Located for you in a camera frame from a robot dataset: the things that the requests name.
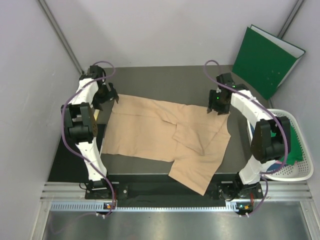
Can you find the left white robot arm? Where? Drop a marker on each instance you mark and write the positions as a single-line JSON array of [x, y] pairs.
[[80, 129]]

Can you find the green t shirt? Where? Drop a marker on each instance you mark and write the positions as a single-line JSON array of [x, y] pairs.
[[295, 154]]

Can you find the green ring binder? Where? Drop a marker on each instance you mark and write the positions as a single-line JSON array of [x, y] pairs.
[[264, 61]]

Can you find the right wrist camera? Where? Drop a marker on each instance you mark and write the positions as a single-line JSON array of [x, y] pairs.
[[225, 79]]

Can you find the beige t shirt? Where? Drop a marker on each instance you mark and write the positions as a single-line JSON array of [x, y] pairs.
[[189, 137]]

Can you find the blue pink t shirt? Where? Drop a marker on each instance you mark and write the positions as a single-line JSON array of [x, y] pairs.
[[273, 166]]

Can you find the yellow marker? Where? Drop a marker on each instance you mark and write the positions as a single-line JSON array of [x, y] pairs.
[[96, 114]]

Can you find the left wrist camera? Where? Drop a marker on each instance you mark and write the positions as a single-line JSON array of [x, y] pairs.
[[96, 71]]

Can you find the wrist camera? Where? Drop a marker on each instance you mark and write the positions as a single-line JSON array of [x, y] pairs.
[[96, 71], [225, 79]]

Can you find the slotted grey cable duct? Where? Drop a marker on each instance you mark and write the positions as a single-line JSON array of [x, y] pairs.
[[105, 207]]

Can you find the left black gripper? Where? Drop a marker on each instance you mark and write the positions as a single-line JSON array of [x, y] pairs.
[[96, 101]]

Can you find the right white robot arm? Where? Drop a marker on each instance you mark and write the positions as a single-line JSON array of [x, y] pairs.
[[271, 138]]

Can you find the white perforated laundry basket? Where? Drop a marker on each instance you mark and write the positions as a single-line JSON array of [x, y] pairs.
[[300, 171]]

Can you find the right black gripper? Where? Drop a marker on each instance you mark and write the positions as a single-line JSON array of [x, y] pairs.
[[212, 106]]

